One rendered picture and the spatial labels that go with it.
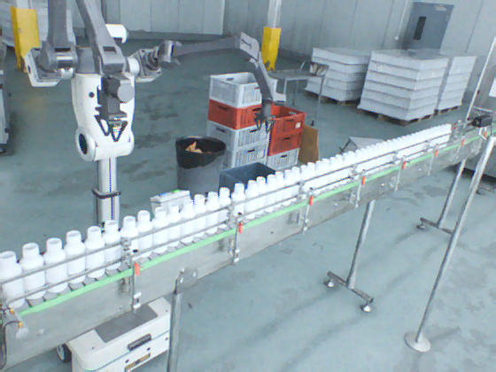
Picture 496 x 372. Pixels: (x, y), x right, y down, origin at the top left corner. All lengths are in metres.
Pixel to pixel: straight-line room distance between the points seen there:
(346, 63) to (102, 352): 7.42
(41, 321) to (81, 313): 0.12
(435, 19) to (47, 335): 11.56
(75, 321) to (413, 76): 7.21
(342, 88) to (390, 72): 1.09
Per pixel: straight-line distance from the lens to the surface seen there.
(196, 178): 3.61
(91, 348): 2.30
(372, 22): 13.06
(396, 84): 8.16
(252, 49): 1.84
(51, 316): 1.45
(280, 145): 4.90
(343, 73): 8.81
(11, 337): 1.37
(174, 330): 1.89
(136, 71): 2.06
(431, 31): 12.23
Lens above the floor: 1.89
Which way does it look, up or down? 24 degrees down
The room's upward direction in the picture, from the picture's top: 7 degrees clockwise
